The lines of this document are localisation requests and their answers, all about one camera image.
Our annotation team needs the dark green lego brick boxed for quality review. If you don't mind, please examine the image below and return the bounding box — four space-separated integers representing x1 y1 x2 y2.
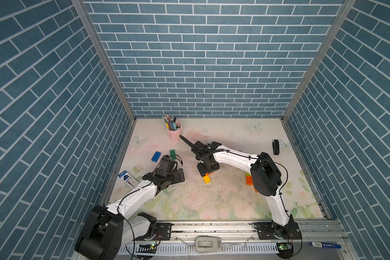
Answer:
170 149 177 160

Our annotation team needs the yellow lego brick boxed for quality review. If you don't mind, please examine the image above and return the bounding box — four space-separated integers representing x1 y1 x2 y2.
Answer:
203 174 211 184

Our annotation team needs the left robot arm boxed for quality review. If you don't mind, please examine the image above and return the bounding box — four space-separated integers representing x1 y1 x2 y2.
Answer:
75 155 185 260

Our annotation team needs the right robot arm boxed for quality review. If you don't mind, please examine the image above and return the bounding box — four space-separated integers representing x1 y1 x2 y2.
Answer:
179 135 302 239

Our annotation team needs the blue lego brick left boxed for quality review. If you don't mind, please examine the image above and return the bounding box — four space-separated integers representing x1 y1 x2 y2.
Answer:
151 152 161 163

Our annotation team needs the orange lego brick lower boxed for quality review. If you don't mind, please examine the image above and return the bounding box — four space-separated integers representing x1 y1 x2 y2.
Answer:
245 175 253 186

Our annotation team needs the blue white card box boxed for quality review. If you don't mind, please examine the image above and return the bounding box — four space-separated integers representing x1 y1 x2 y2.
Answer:
118 171 139 189

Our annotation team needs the pink pen cup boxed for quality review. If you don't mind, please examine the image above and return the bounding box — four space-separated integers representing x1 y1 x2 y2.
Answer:
167 121 183 142

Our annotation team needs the black small box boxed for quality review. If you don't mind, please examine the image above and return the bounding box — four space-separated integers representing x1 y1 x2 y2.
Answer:
272 139 280 156

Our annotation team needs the grey handheld device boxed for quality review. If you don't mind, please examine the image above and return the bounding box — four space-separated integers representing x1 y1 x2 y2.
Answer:
195 236 222 253

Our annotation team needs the blue marker pen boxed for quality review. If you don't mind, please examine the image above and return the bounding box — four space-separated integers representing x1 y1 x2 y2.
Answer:
310 242 342 249

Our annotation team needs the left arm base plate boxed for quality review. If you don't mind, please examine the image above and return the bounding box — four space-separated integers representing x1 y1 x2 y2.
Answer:
143 223 172 241

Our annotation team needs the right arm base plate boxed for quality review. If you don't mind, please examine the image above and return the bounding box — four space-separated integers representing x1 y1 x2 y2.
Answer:
253 219 302 240

